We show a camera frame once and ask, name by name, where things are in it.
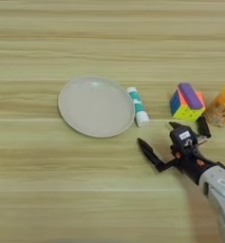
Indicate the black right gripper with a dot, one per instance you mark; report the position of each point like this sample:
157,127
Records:
190,159

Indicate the teal and white glue stick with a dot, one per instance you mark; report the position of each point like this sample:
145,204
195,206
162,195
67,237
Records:
138,106

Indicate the round beige plate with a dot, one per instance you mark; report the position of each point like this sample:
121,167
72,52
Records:
96,107

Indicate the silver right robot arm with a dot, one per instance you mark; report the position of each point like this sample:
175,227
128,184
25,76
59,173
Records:
223,202

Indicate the small black cylinder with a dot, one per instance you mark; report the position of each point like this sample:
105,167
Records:
203,126

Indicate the multicoloured puzzle cube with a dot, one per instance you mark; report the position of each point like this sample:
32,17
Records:
180,110

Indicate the purple rectangular block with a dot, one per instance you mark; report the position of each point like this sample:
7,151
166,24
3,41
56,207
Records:
191,96

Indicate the orange juice bottle white cap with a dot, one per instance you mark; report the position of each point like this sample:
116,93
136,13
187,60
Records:
223,107

